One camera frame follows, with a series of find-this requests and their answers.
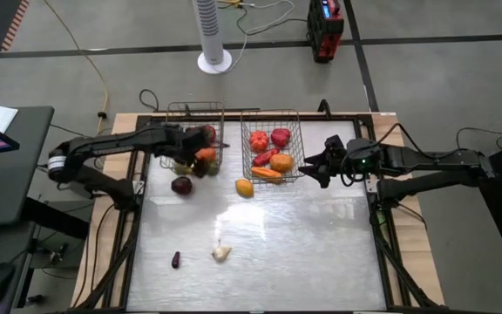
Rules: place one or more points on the orange carrot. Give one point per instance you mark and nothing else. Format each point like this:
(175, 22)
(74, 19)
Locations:
(266, 173)

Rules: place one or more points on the dark grey desk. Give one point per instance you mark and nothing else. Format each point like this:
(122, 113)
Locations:
(11, 174)

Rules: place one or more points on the red and black equipment box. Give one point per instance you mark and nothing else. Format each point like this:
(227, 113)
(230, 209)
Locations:
(327, 35)

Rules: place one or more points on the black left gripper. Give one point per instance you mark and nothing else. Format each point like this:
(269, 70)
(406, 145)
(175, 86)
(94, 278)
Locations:
(183, 144)

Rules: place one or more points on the yellow-orange mango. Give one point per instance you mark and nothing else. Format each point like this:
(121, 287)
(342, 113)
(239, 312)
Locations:
(244, 188)

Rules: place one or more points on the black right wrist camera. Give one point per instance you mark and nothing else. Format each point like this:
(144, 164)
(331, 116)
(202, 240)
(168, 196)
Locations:
(333, 144)

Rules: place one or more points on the orange bell pepper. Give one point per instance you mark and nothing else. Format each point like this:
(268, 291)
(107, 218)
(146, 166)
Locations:
(282, 163)

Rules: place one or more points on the black metal table frame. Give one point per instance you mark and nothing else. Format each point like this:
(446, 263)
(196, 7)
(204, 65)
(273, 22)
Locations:
(342, 117)

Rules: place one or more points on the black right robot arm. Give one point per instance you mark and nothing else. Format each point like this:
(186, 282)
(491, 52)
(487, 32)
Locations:
(429, 159)

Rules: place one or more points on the red chili pepper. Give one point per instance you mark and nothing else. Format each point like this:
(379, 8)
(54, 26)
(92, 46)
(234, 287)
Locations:
(264, 158)

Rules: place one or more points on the red bell pepper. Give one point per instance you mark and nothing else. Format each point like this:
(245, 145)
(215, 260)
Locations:
(280, 137)

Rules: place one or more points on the white tower fan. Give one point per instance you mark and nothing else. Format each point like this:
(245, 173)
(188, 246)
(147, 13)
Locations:
(209, 26)

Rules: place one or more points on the small purple eggplant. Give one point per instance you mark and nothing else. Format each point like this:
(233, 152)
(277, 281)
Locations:
(175, 260)

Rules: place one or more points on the red apple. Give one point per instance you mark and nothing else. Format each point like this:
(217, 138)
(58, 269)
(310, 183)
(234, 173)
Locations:
(210, 132)

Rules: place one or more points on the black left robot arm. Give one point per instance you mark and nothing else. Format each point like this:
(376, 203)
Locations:
(103, 144)

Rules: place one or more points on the black table clamp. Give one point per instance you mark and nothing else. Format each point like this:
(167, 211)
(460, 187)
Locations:
(324, 108)

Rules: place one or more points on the white garlic bulb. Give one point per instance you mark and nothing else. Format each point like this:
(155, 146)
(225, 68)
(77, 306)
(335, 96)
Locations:
(220, 254)

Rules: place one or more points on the dark purple plum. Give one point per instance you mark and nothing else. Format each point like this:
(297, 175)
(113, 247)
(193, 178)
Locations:
(181, 186)

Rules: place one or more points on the wooden table board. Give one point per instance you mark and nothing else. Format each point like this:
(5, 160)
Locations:
(416, 261)

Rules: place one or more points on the orange fruit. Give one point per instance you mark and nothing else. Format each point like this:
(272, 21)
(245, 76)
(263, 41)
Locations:
(206, 154)

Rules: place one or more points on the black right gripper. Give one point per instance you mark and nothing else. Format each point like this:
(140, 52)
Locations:
(357, 161)

